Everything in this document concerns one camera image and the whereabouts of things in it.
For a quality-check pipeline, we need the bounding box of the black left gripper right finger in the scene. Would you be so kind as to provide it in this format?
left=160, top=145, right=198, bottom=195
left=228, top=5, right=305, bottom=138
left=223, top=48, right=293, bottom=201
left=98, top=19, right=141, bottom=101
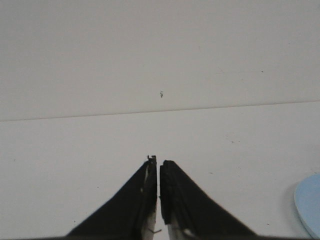
left=159, top=160, right=257, bottom=237

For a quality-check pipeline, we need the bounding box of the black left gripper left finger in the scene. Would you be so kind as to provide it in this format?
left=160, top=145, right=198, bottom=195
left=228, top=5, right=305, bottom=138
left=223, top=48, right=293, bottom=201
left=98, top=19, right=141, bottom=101
left=66, top=155, right=158, bottom=237

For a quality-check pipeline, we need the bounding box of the light blue round plate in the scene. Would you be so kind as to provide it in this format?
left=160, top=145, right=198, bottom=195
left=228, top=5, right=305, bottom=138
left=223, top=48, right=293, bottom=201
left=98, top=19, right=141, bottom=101
left=294, top=173, right=320, bottom=239

